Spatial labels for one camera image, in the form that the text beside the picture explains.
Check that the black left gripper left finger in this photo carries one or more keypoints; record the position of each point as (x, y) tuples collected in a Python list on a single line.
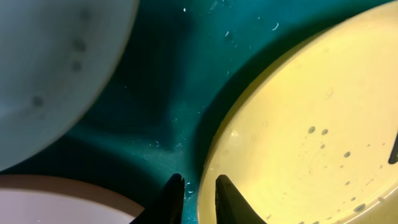
[(168, 207)]

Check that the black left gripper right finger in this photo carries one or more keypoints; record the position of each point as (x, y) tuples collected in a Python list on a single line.
[(231, 207)]

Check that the yellow plate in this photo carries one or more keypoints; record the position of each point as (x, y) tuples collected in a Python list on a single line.
[(313, 139)]

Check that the light blue plate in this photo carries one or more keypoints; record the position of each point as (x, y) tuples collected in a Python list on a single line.
[(56, 58)]

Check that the teal plastic tray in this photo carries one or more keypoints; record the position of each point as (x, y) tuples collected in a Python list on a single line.
[(186, 63)]

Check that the pink white plate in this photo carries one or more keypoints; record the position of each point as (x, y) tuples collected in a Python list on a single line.
[(40, 199)]

